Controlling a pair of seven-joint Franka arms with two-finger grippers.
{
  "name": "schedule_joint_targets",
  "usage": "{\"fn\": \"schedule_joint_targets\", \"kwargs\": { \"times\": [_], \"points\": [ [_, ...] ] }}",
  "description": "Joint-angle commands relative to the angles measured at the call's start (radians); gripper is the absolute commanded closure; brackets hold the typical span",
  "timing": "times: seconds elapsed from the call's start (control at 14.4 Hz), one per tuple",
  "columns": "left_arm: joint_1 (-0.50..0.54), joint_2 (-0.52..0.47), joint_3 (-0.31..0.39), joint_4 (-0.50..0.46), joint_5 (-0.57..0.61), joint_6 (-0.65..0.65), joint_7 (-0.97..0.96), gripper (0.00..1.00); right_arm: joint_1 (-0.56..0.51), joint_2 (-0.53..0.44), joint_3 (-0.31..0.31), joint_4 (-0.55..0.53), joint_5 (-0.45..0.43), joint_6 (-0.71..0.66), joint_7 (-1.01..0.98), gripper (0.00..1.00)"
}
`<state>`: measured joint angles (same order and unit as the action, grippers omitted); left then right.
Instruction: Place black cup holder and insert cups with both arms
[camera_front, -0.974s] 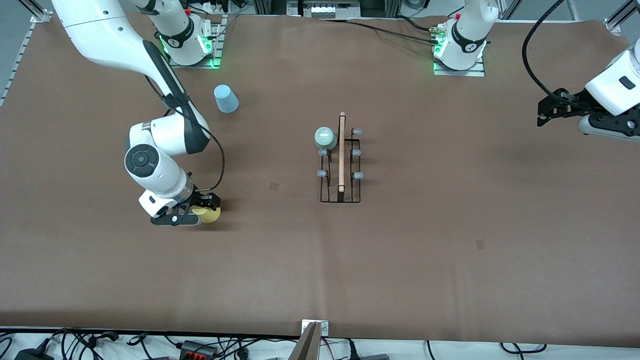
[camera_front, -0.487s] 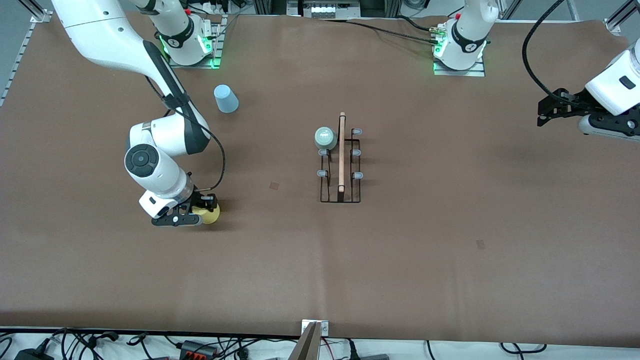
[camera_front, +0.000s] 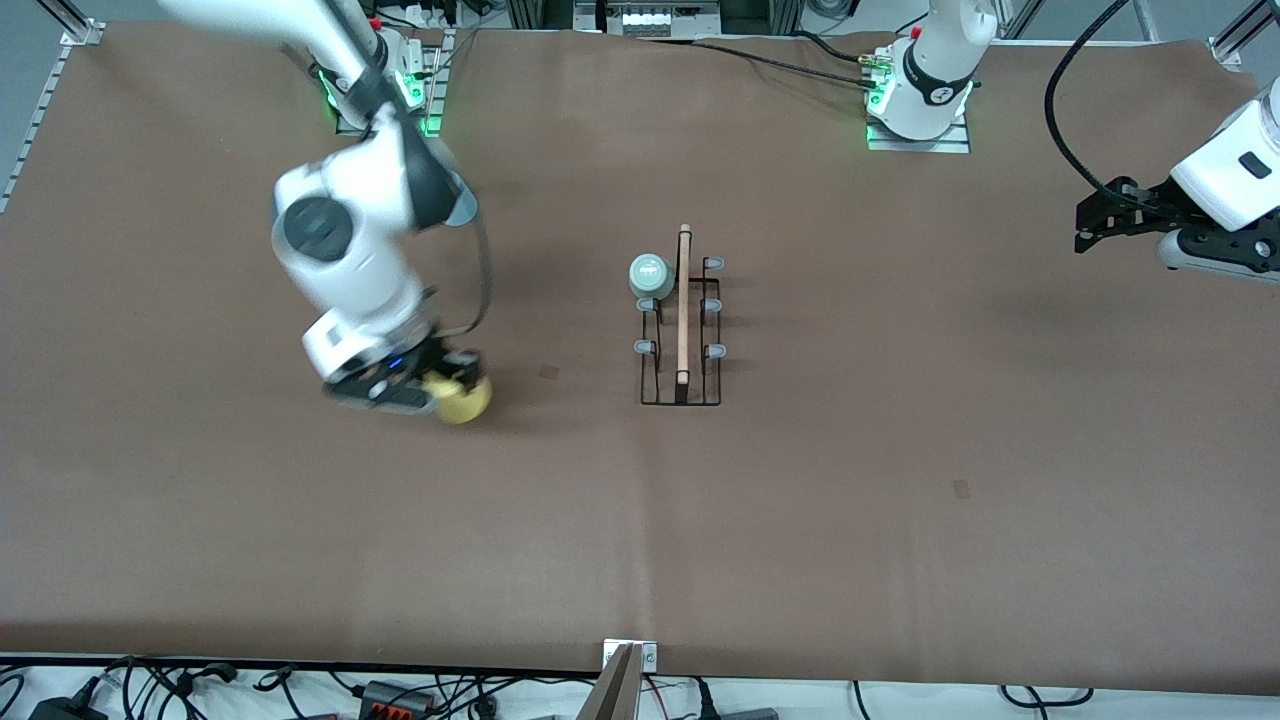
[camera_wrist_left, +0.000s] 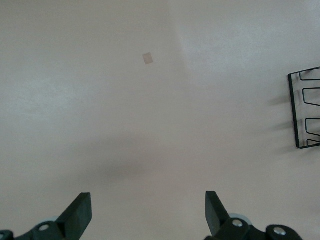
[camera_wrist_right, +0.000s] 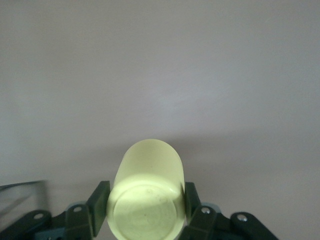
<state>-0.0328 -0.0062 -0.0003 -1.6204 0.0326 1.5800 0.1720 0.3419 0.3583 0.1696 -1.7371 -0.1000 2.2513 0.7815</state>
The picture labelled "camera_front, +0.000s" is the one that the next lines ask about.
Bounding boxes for white power strip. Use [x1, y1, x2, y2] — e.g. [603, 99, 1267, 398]
[385, 0, 456, 29]

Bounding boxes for tangled black cable bundle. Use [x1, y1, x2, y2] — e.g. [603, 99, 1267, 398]
[100, 655, 301, 720]

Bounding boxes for right arm aluminium base plate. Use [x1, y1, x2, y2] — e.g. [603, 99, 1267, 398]
[335, 28, 448, 138]

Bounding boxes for aluminium frame extrusion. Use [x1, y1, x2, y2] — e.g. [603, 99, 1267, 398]
[35, 0, 107, 47]
[1208, 0, 1280, 67]

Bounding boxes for black left arm hose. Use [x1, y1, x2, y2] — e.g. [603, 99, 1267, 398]
[1044, 0, 1136, 201]

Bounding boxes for small metal table bracket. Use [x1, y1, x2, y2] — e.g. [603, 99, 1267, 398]
[603, 640, 659, 673]

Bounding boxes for black power adapter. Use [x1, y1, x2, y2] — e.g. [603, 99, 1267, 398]
[28, 690, 111, 720]

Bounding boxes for black wire cup holder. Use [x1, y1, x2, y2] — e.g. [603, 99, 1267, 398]
[634, 224, 727, 407]

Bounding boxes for perforated metal strip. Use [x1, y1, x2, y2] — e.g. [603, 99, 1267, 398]
[0, 45, 77, 213]

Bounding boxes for mint green plastic cup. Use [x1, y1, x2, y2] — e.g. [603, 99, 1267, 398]
[628, 253, 673, 301]

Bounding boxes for black looped cable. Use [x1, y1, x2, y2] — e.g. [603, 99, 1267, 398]
[1000, 685, 1094, 710]

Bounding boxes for left arm aluminium base plate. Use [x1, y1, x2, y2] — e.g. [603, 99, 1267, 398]
[866, 112, 972, 154]

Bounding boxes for black connector with orange tabs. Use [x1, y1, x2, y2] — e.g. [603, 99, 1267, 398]
[358, 680, 438, 717]

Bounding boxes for black cable to arm base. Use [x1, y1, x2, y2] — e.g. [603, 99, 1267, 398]
[692, 36, 886, 93]

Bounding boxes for grey slanted beam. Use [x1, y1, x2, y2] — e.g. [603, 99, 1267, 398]
[575, 645, 646, 720]

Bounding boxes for grey power strip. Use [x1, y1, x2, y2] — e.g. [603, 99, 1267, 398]
[575, 0, 723, 39]

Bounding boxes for yellow plastic cup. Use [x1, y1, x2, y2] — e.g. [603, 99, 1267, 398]
[420, 372, 494, 426]

